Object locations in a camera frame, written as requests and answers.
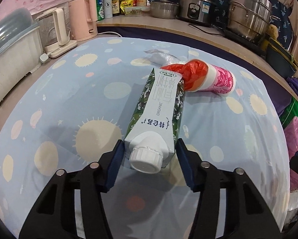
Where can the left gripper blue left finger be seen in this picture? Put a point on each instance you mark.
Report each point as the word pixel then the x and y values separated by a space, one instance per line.
pixel 113 161

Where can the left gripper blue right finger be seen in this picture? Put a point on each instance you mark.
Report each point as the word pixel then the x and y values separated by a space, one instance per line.
pixel 186 158

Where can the green white milk carton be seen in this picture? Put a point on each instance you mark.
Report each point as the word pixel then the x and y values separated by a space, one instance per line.
pixel 154 126

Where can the pink white paper cup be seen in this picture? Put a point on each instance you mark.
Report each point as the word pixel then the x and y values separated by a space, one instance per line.
pixel 216 79

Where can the red plastic bag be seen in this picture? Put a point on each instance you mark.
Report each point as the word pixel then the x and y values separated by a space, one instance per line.
pixel 193 72

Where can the pink lined trash bin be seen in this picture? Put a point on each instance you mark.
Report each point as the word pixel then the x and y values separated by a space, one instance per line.
pixel 291 135

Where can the green plastic bag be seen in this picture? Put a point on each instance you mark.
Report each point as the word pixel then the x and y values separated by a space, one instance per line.
pixel 289 113

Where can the blue patterned tablecloth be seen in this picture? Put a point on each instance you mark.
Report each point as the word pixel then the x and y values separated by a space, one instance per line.
pixel 92 97

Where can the dark blue basin stack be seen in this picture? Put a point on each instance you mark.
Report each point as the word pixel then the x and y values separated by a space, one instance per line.
pixel 280 59

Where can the clear crumpled plastic wrapper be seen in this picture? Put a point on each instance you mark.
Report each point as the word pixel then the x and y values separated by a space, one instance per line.
pixel 160 58

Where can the black induction cooker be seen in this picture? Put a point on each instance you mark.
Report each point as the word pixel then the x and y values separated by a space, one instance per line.
pixel 243 42

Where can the white power plug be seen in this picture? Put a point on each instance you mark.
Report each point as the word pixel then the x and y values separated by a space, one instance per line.
pixel 44 58

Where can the brown sponge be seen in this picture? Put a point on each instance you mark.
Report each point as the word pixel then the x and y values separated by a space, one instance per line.
pixel 272 31

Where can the white dish rack with lid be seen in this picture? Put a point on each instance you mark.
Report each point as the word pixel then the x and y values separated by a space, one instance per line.
pixel 20 49

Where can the white electric kettle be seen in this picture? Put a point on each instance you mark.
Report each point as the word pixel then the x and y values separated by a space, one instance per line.
pixel 54 33

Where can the small steel lidded pot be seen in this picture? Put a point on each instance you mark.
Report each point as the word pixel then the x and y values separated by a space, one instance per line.
pixel 164 9

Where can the pink thermos jug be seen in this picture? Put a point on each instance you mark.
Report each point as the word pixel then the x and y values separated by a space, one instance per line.
pixel 83 19

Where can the silver rice cooker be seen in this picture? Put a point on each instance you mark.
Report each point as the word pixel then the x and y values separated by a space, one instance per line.
pixel 197 11

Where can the large steel steamer pot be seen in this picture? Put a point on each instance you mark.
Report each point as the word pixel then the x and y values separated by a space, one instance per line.
pixel 250 18

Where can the white bottle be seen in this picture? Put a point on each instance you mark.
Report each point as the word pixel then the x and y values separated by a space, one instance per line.
pixel 108 9

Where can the yellow food packet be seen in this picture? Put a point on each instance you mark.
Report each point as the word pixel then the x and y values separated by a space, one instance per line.
pixel 124 4

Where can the dark soy sauce bottle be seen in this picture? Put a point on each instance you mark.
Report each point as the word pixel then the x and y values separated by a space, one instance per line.
pixel 116 7

